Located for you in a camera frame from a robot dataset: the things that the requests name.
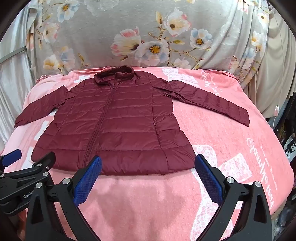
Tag white curtain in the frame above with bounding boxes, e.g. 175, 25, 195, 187
0, 9, 44, 145

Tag grey curtain tie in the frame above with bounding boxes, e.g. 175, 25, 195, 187
0, 46, 28, 64

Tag pink printed blanket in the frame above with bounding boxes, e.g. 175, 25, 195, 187
0, 65, 295, 241

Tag grey floral cloth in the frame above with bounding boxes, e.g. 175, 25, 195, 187
25, 0, 271, 84

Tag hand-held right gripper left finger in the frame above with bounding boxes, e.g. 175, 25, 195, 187
26, 156, 102, 241

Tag maroon puffer jacket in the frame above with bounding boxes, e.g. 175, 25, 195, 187
14, 65, 250, 175

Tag white cable with pink switch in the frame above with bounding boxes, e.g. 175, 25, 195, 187
271, 104, 281, 130

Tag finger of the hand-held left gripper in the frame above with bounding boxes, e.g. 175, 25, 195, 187
31, 152, 56, 177
0, 149, 23, 173

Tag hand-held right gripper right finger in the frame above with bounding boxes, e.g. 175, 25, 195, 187
195, 154, 273, 241

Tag cluttered dark shelves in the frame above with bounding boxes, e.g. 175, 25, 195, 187
269, 88, 296, 234

